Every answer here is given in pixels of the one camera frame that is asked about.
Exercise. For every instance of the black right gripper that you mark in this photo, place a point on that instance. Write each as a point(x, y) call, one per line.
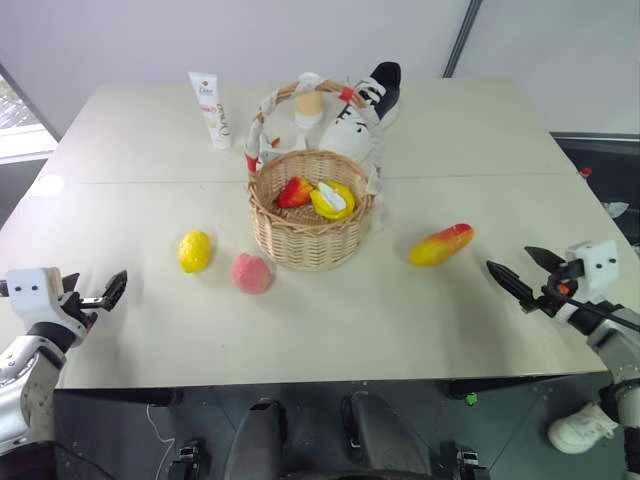
point(560, 290)

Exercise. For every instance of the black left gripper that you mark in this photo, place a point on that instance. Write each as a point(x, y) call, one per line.
point(80, 307)

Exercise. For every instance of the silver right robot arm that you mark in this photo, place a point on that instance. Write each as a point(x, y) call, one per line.
point(615, 345)

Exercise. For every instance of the yellow peeled toy fruit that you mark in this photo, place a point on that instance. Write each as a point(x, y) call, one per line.
point(332, 200)

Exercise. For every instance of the yellow red toy mango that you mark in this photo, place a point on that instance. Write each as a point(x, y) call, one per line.
point(440, 244)

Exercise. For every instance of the yellow toy lemon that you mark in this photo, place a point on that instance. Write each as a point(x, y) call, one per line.
point(195, 251)

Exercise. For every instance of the small red object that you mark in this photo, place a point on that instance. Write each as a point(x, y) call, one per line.
point(585, 172)

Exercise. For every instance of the small green object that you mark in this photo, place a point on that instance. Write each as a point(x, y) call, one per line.
point(470, 399)

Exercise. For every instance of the pink toy peach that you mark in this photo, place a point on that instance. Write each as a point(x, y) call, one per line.
point(252, 272)

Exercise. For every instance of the white shoe on floor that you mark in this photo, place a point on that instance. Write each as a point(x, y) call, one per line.
point(582, 427)

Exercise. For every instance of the window with blinds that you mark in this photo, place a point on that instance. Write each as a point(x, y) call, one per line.
point(20, 115)

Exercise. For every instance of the white Dove cream tube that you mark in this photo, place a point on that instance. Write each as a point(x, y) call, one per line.
point(214, 112)

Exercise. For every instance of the red yellow toy apple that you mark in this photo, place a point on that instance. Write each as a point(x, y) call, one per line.
point(294, 192)

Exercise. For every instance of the black and white sneaker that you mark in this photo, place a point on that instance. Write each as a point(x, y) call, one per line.
point(360, 115)

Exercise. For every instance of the small white carton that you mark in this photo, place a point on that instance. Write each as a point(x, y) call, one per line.
point(280, 145)

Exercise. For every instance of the beige bottle with white cap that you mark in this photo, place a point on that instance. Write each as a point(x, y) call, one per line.
point(308, 109)

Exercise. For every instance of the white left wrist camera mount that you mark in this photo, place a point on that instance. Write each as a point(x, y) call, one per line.
point(32, 292)

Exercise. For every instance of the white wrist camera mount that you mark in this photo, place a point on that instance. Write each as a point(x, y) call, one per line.
point(597, 270)
point(32, 292)

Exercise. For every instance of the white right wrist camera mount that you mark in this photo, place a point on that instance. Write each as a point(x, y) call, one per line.
point(597, 270)

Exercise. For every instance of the dark grey wall pillar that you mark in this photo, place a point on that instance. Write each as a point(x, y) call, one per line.
point(462, 37)

